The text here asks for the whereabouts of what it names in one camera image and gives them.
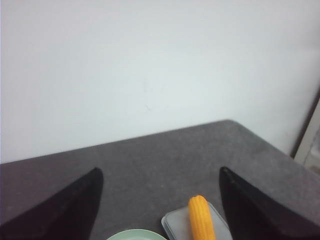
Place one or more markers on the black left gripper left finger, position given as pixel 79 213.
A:
pixel 69 214

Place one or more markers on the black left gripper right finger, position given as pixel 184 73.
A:
pixel 253 215

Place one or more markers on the yellow corn cob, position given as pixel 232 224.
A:
pixel 200 218

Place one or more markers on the light green plate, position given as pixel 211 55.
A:
pixel 136 234

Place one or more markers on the silver digital kitchen scale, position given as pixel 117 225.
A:
pixel 177 224

